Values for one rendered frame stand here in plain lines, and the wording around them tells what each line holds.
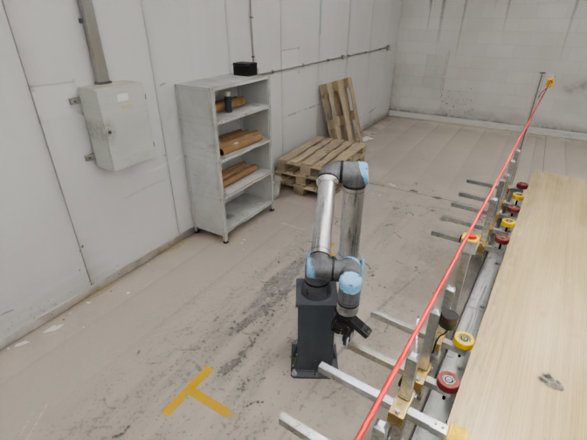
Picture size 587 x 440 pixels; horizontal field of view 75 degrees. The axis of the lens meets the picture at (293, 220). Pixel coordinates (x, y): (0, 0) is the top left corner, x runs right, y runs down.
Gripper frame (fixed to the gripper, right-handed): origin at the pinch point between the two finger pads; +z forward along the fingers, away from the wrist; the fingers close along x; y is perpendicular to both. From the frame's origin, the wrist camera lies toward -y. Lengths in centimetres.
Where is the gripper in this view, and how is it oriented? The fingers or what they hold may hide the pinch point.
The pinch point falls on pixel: (347, 347)
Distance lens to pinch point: 178.8
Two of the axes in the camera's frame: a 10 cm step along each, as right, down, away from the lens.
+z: -0.2, 8.7, 4.9
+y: -8.3, -2.9, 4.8
